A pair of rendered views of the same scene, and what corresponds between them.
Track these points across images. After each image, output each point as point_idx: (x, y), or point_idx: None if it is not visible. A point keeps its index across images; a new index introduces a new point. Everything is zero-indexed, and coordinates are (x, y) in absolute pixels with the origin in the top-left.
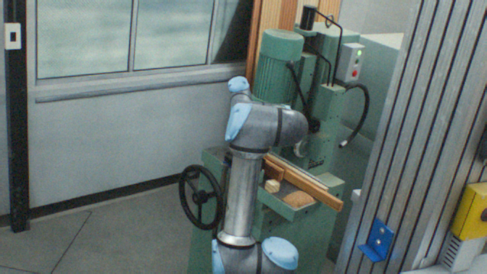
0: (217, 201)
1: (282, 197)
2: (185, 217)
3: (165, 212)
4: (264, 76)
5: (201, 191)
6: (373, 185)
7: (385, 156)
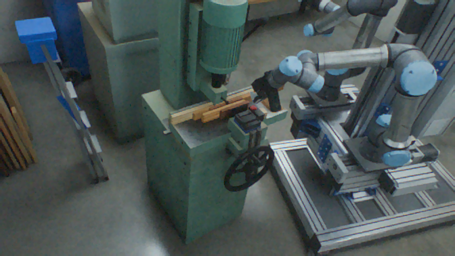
0: (273, 154)
1: (271, 112)
2: (58, 230)
3: (41, 250)
4: (235, 46)
5: (250, 164)
6: (436, 48)
7: (449, 29)
